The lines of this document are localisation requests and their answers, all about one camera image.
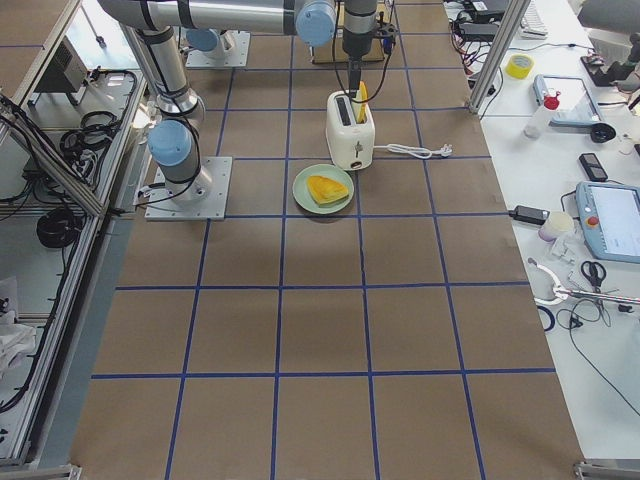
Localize yellow tape roll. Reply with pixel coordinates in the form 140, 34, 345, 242
505, 54, 534, 80

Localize blue teach pendant near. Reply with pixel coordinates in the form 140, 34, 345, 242
560, 181, 639, 264

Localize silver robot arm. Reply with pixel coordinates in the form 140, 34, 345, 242
99, 1, 336, 205
178, 1, 378, 99

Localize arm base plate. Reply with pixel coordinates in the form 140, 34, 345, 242
186, 29, 251, 69
144, 156, 233, 221

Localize black power adapter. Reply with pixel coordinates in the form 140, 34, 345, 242
508, 205, 549, 225

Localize yellow bread piece on plate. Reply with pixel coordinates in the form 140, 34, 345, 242
306, 175, 349, 206

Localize white toaster power cable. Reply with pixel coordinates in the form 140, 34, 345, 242
372, 142, 456, 161

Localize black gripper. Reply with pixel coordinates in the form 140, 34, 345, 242
347, 58, 361, 98

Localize light green plate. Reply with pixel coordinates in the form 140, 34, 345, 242
292, 164, 354, 215

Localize black scissors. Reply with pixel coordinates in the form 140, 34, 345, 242
580, 260, 607, 293

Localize red capped squeeze bottle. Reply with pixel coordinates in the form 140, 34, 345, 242
523, 90, 560, 139

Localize aluminium frame post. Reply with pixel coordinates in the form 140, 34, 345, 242
467, 0, 530, 114

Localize blue teach pendant far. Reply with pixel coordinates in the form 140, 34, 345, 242
533, 74, 603, 128

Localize bread slice in toaster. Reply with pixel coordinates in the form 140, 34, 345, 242
352, 81, 369, 124

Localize white toaster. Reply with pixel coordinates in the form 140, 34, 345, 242
326, 91, 375, 171

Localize blue teach pendant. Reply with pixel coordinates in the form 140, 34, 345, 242
560, 181, 639, 264
533, 74, 603, 128

